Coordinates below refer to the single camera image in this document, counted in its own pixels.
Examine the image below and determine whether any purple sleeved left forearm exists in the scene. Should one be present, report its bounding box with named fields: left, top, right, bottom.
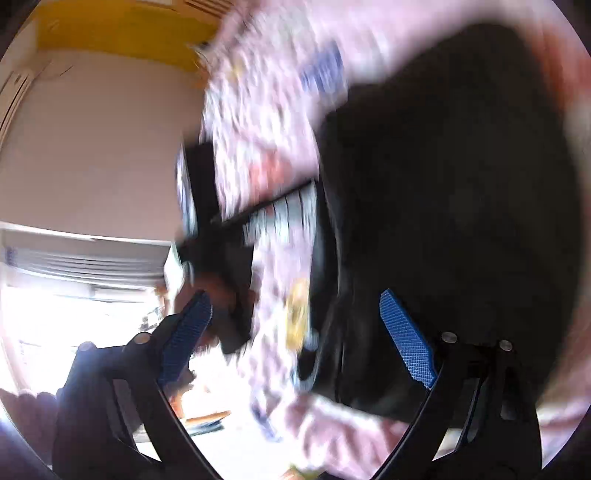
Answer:
left=1, top=389, right=58, bottom=465

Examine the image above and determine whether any white window blind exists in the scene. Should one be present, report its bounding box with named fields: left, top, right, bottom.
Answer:
left=1, top=229, right=169, bottom=288

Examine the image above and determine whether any white wall air conditioner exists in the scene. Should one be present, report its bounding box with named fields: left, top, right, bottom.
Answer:
left=0, top=68, right=35, bottom=144

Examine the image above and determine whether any person's left hand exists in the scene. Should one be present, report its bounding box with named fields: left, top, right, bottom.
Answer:
left=174, top=271, right=242, bottom=342

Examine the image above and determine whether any pink patterned bed quilt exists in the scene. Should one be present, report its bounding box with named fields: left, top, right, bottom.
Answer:
left=202, top=1, right=590, bottom=479

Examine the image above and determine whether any black leather jacket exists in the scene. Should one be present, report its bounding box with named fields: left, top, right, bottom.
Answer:
left=294, top=23, right=583, bottom=422

